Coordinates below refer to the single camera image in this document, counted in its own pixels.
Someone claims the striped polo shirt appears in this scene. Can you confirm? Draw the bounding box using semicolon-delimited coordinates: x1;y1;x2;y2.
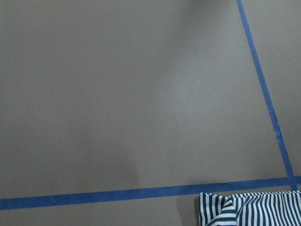
199;190;301;226

